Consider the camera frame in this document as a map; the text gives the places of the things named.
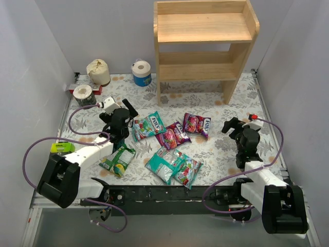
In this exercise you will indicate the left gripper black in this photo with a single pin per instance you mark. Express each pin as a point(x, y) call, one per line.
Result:
point(127, 111)

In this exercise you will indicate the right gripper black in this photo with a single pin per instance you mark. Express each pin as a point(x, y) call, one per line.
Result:
point(232, 124)

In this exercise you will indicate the teal mint candy bag front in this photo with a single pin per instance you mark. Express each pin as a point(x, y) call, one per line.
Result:
point(148, 126)

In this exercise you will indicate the teal mint candy bag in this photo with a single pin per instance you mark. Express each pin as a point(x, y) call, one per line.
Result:
point(188, 170)
point(148, 126)

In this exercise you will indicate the purple berries candy bag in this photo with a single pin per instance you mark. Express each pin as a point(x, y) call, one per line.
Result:
point(197, 124)
point(173, 137)

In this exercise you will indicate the teal candy bag white back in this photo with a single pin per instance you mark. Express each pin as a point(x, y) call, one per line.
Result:
point(165, 164)

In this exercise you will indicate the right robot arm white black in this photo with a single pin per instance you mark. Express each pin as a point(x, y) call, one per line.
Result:
point(281, 205)

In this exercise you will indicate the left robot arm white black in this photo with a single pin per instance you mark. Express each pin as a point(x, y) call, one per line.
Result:
point(61, 182)

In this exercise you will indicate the wooden two-tier shelf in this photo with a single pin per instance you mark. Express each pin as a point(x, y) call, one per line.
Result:
point(204, 22)

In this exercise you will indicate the red and white small box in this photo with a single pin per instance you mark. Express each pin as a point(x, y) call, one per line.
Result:
point(97, 89)

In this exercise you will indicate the dark green wrapped tissue roll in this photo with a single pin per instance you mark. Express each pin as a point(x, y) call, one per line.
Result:
point(84, 95)

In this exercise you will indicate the green snack bag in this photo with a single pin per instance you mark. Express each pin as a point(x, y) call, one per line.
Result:
point(118, 162)

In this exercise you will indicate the blue wrapped tissue roll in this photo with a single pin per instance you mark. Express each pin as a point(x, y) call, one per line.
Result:
point(141, 70)

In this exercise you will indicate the beige wrapped tissue roll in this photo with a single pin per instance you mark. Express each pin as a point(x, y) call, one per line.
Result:
point(98, 72)

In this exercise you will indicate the green black razor box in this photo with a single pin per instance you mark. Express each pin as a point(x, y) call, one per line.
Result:
point(62, 148)

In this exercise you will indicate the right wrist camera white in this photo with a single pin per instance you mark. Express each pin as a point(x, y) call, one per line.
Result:
point(253, 123)

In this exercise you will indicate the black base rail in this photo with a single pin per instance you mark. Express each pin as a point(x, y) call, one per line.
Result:
point(170, 200)

